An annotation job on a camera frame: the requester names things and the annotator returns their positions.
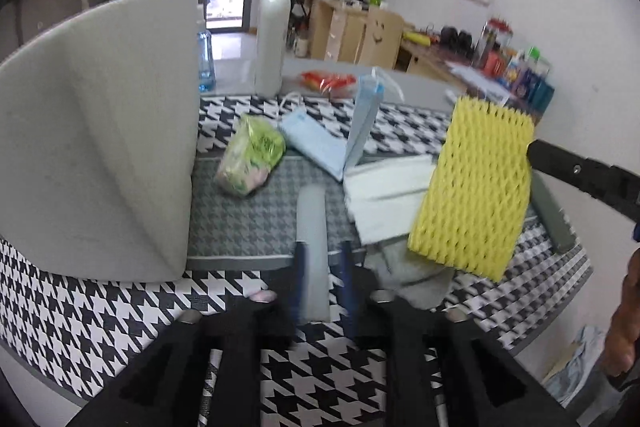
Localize red snack packet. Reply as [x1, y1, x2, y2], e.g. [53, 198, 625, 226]
[300, 70, 357, 98]

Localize person's right hand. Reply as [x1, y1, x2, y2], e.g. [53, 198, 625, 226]
[603, 251, 640, 376]

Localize blue spray bottle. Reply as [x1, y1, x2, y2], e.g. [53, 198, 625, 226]
[196, 4, 216, 93]

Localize white foam box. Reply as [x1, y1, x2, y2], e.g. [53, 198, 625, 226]
[1, 0, 200, 282]

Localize white folded tissue paper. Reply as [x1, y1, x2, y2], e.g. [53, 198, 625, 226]
[343, 155, 436, 245]

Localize grey sock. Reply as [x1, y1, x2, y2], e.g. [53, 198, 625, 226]
[364, 235, 454, 310]

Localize black headphones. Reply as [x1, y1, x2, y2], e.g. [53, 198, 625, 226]
[439, 26, 473, 56]

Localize white plastic tube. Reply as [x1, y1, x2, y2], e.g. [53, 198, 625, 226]
[296, 184, 331, 324]

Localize light blue face mask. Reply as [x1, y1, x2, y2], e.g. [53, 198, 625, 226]
[278, 92, 347, 182]

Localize folded blue face mask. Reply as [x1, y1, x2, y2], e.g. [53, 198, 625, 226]
[343, 66, 406, 171]

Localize printed paper sheet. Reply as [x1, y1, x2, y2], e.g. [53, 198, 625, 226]
[445, 61, 512, 102]

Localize houndstooth table cloth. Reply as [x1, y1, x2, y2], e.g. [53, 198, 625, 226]
[1, 95, 592, 426]

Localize wooden desk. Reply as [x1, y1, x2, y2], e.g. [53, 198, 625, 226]
[304, 0, 557, 122]

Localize yellow foam net sleeve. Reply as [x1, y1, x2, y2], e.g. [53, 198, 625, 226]
[408, 96, 535, 282]

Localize white pump lotion bottle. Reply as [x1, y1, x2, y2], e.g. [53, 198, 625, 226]
[255, 0, 291, 98]

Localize green floral tissue pack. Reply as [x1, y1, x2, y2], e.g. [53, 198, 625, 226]
[215, 115, 286, 197]

